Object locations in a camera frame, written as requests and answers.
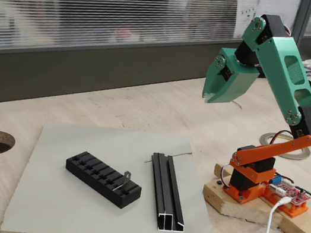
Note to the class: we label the wooden block with holes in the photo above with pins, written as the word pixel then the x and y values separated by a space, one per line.
pixel 218 172

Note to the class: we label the grey window frame post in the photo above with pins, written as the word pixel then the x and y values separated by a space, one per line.
pixel 302 18

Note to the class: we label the wide window blinds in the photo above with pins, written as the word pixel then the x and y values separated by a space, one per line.
pixel 102 7

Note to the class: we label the grey board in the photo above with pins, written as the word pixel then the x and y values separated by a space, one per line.
pixel 66 212

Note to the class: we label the black slotted plastic block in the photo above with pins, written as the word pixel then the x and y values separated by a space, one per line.
pixel 117 197

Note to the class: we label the pale wooden wedge block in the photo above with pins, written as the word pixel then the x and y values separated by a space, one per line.
pixel 247 212

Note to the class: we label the small metal bracket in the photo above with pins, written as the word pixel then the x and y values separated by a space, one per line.
pixel 126 177

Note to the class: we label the red controller board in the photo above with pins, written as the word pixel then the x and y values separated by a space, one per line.
pixel 290 191

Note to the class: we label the black aluminium profile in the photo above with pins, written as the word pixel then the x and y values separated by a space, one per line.
pixel 170 203

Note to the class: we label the green gripper with servo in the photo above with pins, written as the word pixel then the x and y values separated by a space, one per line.
pixel 236 87

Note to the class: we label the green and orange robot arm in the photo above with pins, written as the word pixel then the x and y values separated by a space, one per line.
pixel 275 53

